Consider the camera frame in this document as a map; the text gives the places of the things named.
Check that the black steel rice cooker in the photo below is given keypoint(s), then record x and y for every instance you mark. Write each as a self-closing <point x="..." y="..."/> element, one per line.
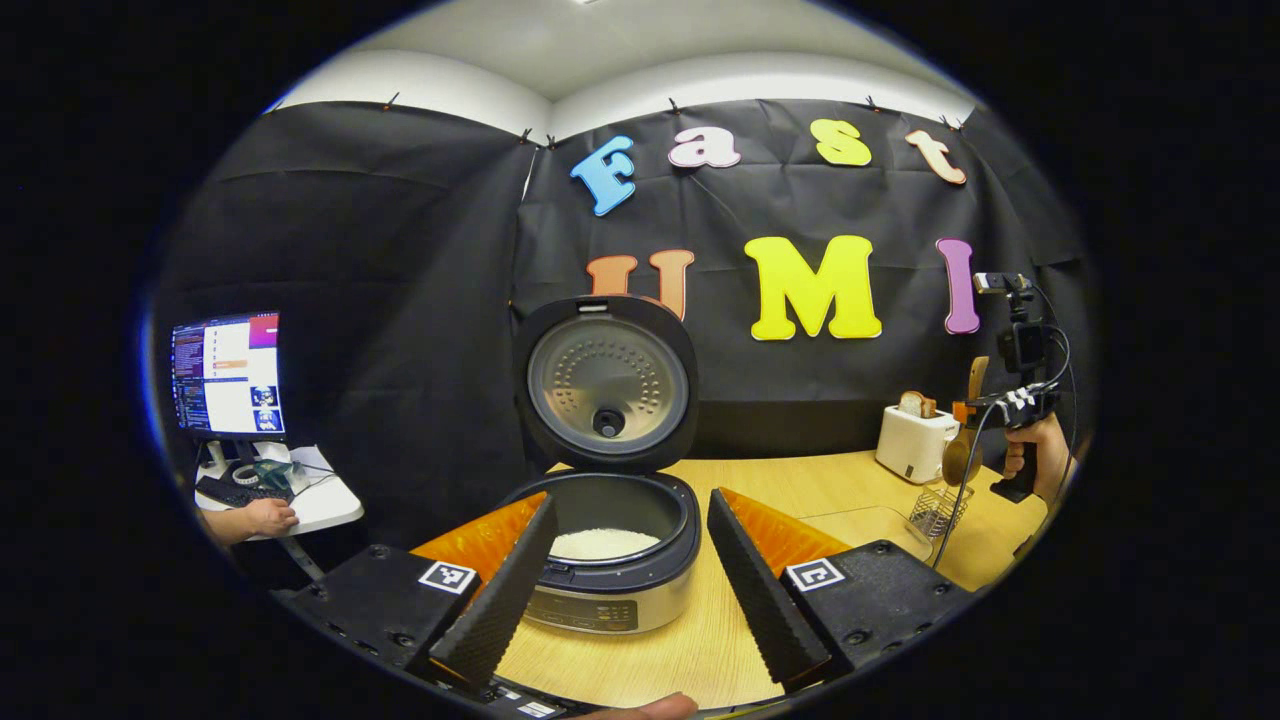
<point x="600" y="610"/>

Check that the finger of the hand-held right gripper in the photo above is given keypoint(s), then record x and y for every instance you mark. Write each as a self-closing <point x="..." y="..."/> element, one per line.
<point x="1015" y="408"/>

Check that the teal item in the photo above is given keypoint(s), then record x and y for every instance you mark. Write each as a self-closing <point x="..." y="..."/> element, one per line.
<point x="275" y="475"/>

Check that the wooden spoon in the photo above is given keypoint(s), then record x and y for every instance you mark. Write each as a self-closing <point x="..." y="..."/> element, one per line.
<point x="960" y="455"/>

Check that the computer monitor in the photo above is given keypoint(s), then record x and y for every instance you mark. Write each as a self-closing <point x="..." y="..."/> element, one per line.
<point x="228" y="375"/>

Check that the clear plastic container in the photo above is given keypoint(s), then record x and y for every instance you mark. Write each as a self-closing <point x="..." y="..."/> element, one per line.
<point x="860" y="525"/>

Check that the black keyboard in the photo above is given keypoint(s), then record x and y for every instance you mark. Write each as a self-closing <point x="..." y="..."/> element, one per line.
<point x="225" y="492"/>

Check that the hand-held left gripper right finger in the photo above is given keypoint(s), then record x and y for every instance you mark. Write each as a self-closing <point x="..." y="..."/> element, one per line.
<point x="760" y="590"/>

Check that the small white side table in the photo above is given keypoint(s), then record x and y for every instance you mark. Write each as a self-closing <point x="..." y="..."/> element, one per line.
<point x="330" y="500"/>

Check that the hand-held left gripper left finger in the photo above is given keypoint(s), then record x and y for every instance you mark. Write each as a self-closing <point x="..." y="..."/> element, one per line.
<point x="500" y="590"/>

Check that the white rice layer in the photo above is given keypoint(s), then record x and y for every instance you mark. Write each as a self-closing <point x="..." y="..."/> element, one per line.
<point x="605" y="545"/>

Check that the white toaster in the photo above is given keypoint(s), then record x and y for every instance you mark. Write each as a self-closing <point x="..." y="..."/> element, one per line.
<point x="912" y="450"/>

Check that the black backdrop cloth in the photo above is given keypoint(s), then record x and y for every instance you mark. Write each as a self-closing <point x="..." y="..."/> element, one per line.
<point x="400" y="300"/>

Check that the white tape roll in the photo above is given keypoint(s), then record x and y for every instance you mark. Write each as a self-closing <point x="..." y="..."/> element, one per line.
<point x="245" y="475"/>

